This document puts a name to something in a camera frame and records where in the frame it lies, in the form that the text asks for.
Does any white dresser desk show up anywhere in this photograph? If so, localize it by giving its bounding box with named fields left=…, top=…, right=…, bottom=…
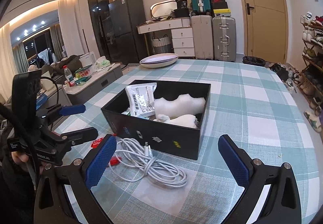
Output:
left=137, top=17, right=195, bottom=59

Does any woven laundry basket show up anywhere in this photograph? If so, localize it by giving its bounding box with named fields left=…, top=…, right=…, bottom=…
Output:
left=152, top=35, right=172, bottom=54

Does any black handbag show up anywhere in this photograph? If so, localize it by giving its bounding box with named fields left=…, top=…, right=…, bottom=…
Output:
left=174, top=0, right=189, bottom=18

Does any white plush toy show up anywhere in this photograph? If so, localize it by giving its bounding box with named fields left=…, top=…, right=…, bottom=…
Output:
left=154, top=94, right=206, bottom=129

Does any white electric kettle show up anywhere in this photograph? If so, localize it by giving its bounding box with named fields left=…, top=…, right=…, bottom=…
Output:
left=79, top=52, right=96, bottom=67

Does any grey side cabinet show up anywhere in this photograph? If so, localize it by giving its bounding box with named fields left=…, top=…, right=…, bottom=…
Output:
left=65, top=63, right=123, bottom=105

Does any green medicine pouch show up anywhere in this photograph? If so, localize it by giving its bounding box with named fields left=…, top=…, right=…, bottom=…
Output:
left=125, top=82, right=157, bottom=118
left=122, top=108, right=131, bottom=116

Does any stack of shoe boxes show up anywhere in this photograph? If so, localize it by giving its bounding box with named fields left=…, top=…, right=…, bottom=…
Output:
left=210, top=0, right=231, bottom=17

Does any shoe rack with shoes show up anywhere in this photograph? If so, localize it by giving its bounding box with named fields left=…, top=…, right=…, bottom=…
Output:
left=299, top=12, right=322, bottom=116

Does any wooden door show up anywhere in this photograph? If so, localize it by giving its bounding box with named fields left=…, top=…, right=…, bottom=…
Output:
left=241, top=0, right=288, bottom=63

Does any person's left hand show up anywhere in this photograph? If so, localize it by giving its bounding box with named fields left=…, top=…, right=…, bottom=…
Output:
left=9, top=151, right=36, bottom=175

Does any white oval tray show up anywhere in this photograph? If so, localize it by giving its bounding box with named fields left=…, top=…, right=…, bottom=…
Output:
left=140, top=53, right=178, bottom=69

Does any silver suitcase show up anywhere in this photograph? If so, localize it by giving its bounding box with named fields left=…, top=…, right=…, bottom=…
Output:
left=212, top=17, right=237, bottom=62

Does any dark refrigerator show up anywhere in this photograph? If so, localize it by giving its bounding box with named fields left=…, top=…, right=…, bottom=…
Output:
left=109, top=0, right=148, bottom=64

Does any red white pouch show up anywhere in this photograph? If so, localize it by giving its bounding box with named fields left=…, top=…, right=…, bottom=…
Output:
left=90, top=134, right=122, bottom=169

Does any beige suitcase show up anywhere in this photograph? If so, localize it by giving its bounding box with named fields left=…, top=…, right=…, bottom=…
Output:
left=191, top=15, right=214, bottom=60

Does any oval mirror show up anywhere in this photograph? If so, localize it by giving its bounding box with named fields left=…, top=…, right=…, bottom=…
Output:
left=150, top=0, right=177, bottom=19

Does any water bottle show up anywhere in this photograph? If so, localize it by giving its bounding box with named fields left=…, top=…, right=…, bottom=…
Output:
left=64, top=65, right=75, bottom=87

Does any tissue pack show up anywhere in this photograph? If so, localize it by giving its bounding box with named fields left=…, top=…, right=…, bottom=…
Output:
left=95, top=56, right=111, bottom=69

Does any black storage box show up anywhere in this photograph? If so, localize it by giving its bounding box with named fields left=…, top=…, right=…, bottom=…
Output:
left=101, top=80, right=211, bottom=160

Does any white charging cable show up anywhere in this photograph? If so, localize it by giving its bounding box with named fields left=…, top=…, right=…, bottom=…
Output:
left=108, top=137, right=189, bottom=188

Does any black glass cabinet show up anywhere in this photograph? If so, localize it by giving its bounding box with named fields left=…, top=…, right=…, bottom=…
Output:
left=88, top=0, right=121, bottom=62

